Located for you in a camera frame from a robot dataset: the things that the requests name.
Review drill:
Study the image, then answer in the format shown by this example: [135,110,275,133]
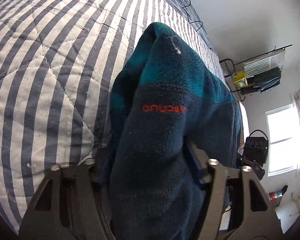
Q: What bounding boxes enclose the teal plaid fleece jacket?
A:
[109,22,242,239]

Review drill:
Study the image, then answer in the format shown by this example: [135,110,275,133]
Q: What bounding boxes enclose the dark clothes on rack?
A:
[253,67,282,93]

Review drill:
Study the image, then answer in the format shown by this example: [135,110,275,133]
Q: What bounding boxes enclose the window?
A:
[266,104,300,177]

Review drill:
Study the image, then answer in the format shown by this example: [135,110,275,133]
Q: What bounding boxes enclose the black metal rack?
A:
[219,44,292,102]

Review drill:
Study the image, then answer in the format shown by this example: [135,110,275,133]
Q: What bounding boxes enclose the yellow box on rack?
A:
[232,70,248,90]

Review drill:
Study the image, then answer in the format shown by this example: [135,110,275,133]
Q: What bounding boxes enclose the striped grey white quilt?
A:
[0,0,224,233]

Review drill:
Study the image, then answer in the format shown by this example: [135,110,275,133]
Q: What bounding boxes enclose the blue grid bedsheet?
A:
[165,0,214,50]

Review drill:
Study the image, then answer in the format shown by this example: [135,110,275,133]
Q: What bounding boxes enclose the black cable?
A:
[181,0,204,33]

